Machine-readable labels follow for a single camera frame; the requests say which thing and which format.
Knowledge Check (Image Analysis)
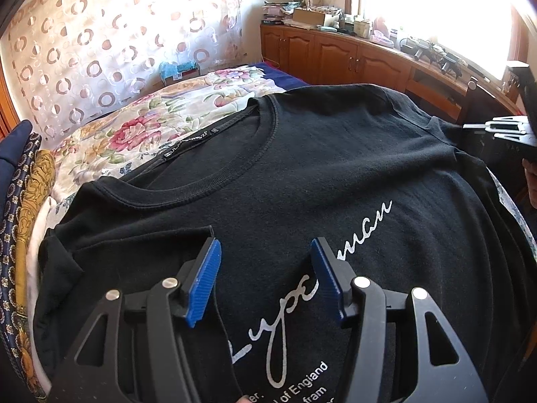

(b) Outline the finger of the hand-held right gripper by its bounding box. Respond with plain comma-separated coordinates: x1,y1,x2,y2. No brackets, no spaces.
463,116,528,132
494,131,537,147

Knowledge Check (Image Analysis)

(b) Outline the pink floral quilt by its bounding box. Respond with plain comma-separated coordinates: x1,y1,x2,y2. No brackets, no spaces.
50,62,303,204

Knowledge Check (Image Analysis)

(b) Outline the wooden headboard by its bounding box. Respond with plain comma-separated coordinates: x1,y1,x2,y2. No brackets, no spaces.
0,67,17,137

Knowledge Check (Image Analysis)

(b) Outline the cardboard box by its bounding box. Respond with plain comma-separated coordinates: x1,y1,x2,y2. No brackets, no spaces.
292,8,327,26

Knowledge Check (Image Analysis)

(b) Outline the wooden cabinet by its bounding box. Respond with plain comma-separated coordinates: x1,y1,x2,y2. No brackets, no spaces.
259,23,525,124

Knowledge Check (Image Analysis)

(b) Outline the circle-patterned sheer curtain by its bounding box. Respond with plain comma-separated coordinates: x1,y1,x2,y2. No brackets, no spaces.
0,0,252,143

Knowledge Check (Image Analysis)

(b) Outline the black printed t-shirt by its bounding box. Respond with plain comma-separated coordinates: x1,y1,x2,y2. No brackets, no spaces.
33,84,537,403

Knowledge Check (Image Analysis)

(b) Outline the teal item on box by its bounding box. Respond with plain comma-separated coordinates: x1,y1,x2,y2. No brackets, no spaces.
159,61,199,86

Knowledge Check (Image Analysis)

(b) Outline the dark blue bed sheet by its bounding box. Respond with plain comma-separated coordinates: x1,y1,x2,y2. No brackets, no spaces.
252,62,313,90

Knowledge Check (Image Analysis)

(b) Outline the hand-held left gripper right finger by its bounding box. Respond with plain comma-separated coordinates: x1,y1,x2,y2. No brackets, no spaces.
310,237,489,403

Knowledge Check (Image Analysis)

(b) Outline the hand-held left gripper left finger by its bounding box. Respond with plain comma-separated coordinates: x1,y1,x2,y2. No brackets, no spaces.
48,237,222,403

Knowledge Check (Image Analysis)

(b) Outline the window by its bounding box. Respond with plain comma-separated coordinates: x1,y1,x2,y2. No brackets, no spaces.
352,0,521,80

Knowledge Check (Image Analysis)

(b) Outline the plain navy folded blanket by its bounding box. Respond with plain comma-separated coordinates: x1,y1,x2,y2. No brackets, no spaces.
0,120,34,175

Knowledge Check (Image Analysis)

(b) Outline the person's right hand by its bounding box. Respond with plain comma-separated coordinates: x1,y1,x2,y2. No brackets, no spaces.
522,157,537,211

